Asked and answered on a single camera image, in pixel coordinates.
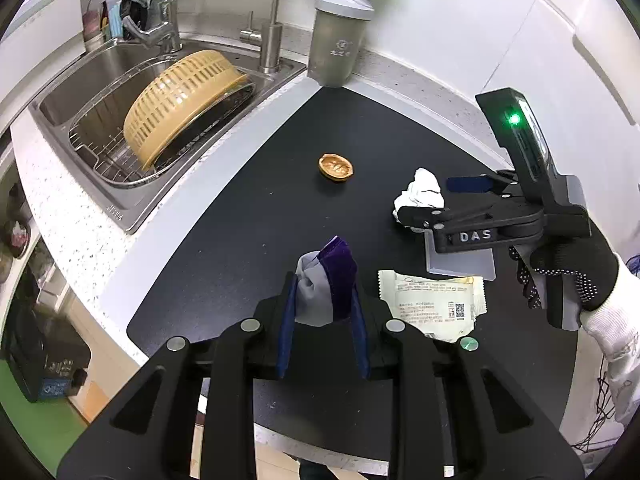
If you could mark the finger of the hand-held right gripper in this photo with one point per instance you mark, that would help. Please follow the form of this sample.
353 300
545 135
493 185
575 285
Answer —
465 216
470 183

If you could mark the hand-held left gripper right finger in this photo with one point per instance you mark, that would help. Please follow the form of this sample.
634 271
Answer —
360 330

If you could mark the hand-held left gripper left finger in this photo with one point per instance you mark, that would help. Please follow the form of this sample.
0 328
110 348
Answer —
285 320

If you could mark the white tissue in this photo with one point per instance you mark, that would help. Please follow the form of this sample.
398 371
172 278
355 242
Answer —
422 192

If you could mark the purple and grey cloth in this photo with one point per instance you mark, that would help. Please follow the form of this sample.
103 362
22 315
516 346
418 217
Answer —
340 270

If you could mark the person's right hand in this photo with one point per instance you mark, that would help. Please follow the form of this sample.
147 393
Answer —
595 270

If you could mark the cream snack wrapper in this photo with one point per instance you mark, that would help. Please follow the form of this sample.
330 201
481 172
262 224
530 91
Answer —
430 305

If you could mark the black counter mat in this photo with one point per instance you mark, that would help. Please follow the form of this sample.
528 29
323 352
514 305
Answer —
240 220

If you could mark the brown walnut shell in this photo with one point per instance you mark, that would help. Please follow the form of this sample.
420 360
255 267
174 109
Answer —
336 166

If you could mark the grey shaker bottle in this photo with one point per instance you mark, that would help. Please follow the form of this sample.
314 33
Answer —
332 45

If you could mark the black storage box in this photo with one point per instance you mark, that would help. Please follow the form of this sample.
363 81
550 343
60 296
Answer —
45 350

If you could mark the tall gooseneck steel faucet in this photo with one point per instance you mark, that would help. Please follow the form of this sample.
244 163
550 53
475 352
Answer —
271 45

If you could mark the yellow plastic colander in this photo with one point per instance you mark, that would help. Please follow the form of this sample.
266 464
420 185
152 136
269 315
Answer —
175 100

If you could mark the steel pot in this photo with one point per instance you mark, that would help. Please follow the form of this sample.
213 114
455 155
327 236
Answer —
17 237

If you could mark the stainless steel sink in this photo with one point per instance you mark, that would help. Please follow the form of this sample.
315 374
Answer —
85 95

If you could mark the chrome kitchen faucet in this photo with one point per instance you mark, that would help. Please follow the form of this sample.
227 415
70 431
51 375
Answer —
155 35

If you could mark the blue dish soap bottle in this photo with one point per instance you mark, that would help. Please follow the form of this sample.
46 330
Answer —
111 20

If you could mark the dark red bottle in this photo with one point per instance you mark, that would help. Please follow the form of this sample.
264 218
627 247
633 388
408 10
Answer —
92 25

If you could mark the white countertop dishwasher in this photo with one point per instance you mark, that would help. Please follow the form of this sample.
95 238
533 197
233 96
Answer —
45 15

